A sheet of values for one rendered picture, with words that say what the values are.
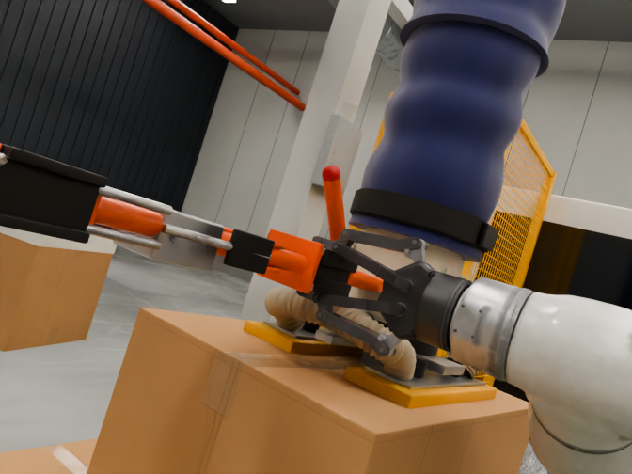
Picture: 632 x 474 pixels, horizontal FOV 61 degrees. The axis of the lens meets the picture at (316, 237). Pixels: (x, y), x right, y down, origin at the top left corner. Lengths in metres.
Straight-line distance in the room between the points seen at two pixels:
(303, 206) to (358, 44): 0.72
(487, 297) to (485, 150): 0.35
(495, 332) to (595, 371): 0.08
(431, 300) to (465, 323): 0.04
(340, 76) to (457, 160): 1.60
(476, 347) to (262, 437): 0.25
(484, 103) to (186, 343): 0.53
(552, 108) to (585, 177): 1.43
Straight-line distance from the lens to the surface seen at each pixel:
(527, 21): 0.88
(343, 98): 2.35
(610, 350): 0.49
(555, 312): 0.51
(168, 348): 0.74
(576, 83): 11.00
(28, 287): 1.94
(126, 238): 0.44
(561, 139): 10.64
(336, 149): 2.25
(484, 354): 0.52
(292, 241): 0.63
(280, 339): 0.78
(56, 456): 1.56
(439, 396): 0.76
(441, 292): 0.54
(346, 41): 2.42
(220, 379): 0.66
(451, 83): 0.83
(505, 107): 0.85
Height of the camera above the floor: 1.22
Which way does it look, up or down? 1 degrees up
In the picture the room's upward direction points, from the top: 17 degrees clockwise
